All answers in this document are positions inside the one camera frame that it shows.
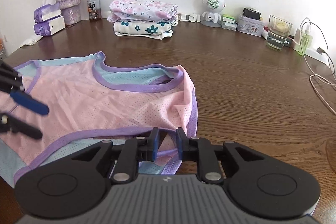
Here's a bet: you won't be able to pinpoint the white letter ornament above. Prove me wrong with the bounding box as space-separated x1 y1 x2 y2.
177 13 201 22

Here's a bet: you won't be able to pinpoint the sealed purple tissue pack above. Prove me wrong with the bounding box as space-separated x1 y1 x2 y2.
33 15 66 37

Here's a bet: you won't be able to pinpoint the folded pink floral cloth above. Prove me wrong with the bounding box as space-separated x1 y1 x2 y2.
109 0 179 22

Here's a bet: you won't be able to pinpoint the green spray bottle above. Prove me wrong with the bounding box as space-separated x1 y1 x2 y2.
298 23 313 56

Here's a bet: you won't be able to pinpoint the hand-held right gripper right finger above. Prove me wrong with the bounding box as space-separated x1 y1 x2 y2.
176 127 265 185

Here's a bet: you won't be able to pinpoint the crumpled white tissue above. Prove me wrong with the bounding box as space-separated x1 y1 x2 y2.
22 35 42 46

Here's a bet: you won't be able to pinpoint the white charger plug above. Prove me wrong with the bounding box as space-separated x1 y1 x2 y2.
293 28 305 51

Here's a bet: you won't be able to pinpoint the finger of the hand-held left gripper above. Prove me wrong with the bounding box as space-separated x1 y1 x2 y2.
0 60 50 116
0 113 43 139

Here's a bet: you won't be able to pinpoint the clear glass cup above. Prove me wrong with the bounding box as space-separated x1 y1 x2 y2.
266 15 293 52

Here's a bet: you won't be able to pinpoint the small green white boxes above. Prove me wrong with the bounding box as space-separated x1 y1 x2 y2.
222 14 238 30

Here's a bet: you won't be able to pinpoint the pale purple textured vase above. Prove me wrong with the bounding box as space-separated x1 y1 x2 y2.
55 0 82 26

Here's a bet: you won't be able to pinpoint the white charging cable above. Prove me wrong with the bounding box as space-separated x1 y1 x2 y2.
299 17 336 115

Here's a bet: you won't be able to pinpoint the opened purple tissue pack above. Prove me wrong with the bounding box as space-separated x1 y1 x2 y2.
34 2 62 23

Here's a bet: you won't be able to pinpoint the pink blue purple mesh vest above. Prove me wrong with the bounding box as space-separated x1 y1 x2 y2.
0 51 197 188

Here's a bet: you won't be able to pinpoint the white round robot speaker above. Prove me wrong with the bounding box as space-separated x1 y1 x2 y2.
201 0 226 28

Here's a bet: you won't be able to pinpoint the black power adapter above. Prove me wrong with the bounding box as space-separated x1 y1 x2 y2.
243 7 261 20

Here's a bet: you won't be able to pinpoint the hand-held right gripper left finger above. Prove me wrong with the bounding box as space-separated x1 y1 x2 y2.
71 127 160 185

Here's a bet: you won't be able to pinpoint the folded white teal-flower cloth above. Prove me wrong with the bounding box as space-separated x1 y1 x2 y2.
113 20 177 40

